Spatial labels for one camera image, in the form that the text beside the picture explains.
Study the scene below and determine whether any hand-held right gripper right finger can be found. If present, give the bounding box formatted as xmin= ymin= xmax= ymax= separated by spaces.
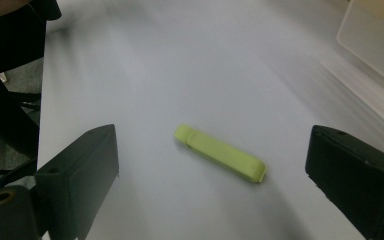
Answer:
xmin=304 ymin=124 xmax=384 ymax=240

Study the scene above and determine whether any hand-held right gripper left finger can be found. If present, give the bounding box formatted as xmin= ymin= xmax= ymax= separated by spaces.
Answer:
xmin=34 ymin=123 xmax=120 ymax=240

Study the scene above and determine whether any light green clip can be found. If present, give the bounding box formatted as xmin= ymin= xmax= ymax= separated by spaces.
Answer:
xmin=173 ymin=123 xmax=268 ymax=184

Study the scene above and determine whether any black metal stand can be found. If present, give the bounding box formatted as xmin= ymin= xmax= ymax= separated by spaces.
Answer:
xmin=0 ymin=91 xmax=43 ymax=196

